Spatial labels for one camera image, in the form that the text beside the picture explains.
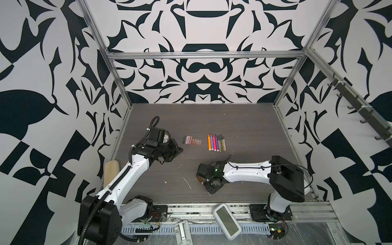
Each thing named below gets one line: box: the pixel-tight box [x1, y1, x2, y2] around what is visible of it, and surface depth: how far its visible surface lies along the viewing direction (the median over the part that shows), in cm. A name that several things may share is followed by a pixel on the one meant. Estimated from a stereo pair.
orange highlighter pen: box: [207, 134, 212, 152], surface depth 101 cm
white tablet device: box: [212, 203, 242, 241], surface depth 70 cm
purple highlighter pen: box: [214, 134, 220, 152], surface depth 101 cm
